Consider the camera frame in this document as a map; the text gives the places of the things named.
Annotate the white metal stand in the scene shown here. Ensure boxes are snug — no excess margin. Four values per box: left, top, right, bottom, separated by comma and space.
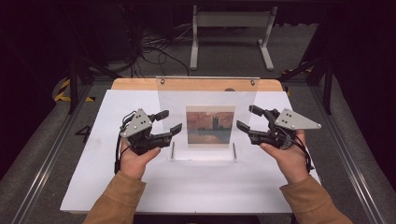
189, 4, 278, 72

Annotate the person's left hand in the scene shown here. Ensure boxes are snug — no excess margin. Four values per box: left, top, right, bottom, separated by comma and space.
119, 139, 162, 181

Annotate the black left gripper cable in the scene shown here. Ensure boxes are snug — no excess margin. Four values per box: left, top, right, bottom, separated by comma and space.
113, 111, 138, 175

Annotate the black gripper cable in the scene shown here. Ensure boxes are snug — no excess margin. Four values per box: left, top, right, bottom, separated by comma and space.
113, 111, 138, 175
291, 133, 316, 174

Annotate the clear acrylic photo frame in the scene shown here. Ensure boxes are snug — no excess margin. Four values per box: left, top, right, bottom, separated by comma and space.
155, 76, 261, 163

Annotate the landscape picture card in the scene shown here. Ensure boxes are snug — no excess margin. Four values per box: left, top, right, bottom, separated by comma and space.
185, 105, 236, 150

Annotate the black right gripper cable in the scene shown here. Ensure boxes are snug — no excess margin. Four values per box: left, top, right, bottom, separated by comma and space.
291, 133, 316, 174

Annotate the bundle of black floor cables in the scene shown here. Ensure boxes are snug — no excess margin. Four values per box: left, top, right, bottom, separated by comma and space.
120, 3, 192, 78

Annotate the person's right hand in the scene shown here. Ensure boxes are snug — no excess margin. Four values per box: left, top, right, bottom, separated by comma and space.
259, 130, 311, 186

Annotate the black metal stand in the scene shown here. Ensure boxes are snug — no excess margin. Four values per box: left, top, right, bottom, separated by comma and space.
277, 46, 336, 115

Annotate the wooden table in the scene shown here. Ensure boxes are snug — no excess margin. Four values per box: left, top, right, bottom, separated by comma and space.
110, 77, 284, 92

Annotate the black tripod stand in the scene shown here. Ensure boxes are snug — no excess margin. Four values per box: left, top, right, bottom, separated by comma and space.
64, 6, 123, 115

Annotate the white board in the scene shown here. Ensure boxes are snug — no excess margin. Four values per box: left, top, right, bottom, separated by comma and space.
60, 89, 322, 216

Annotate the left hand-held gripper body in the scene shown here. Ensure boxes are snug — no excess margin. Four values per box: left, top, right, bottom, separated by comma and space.
119, 107, 173, 156

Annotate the aluminium rail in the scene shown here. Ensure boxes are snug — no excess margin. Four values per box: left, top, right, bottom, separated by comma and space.
308, 83, 389, 224
10, 83, 94, 224

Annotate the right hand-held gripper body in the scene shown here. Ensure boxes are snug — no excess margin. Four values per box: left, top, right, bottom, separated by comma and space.
248, 107, 322, 151

